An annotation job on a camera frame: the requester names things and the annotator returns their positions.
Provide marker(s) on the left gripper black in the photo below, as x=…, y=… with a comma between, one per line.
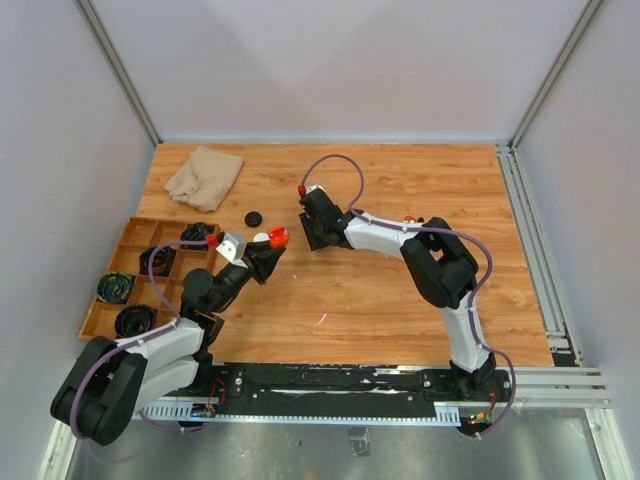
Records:
x=261, y=260

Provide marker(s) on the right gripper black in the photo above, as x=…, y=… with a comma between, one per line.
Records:
x=314, y=241

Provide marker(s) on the orange round charging case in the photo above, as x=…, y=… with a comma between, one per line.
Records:
x=279, y=237

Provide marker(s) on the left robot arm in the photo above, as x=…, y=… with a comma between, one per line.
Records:
x=110, y=381

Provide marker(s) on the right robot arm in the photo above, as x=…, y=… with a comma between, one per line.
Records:
x=441, y=267

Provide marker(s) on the white round charging case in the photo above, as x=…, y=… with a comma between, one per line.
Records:
x=261, y=237

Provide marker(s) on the black round charging case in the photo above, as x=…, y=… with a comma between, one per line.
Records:
x=253, y=219

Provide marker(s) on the beige folded cloth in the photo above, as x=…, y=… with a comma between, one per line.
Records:
x=204, y=180

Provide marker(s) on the wooden compartment tray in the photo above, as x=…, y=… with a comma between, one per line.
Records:
x=145, y=272

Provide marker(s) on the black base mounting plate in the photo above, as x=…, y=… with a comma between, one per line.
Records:
x=338, y=392

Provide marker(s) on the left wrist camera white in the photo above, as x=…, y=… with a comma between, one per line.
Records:
x=232, y=247

